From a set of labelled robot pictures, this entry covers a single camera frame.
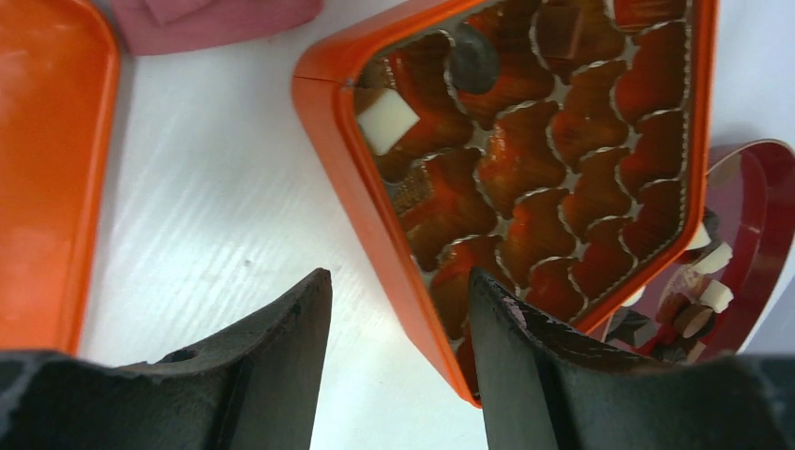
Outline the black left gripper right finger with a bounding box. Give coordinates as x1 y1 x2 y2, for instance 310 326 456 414
468 268 794 449

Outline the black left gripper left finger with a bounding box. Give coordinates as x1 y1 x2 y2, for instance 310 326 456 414
1 268 332 449

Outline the orange chocolate box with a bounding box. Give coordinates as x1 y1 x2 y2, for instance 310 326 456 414
292 1 718 405

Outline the white chocolate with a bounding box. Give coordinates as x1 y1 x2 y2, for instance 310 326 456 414
354 88 420 156

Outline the dark oval chocolate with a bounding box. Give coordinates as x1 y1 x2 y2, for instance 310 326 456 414
449 23 501 95

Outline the brown square chocolate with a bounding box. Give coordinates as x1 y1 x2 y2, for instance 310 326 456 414
535 2 583 60

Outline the red round plate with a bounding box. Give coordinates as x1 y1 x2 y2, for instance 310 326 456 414
591 139 794 364

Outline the pink cloth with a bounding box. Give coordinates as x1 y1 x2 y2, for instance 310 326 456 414
112 0 325 55

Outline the orange box lid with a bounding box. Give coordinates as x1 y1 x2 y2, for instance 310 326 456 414
1 1 121 353

